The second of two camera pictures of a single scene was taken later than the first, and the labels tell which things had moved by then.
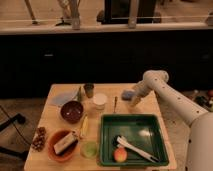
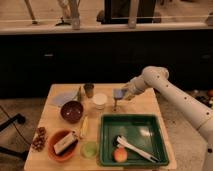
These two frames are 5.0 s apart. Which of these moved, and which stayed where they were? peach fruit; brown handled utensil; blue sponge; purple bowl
Moved: blue sponge
Stayed: peach fruit; purple bowl; brown handled utensil
